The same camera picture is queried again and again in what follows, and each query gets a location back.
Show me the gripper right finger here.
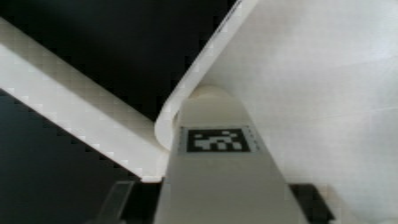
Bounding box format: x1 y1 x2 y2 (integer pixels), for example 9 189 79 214
290 184 336 224

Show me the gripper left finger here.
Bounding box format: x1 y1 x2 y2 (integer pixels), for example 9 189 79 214
88 181 136 224

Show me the white desk leg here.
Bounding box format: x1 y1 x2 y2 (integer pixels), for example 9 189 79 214
155 86 310 224

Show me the white desk top tray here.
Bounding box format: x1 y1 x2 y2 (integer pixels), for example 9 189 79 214
155 0 398 224

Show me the white front obstacle rail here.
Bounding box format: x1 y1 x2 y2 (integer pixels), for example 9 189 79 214
0 18 169 182

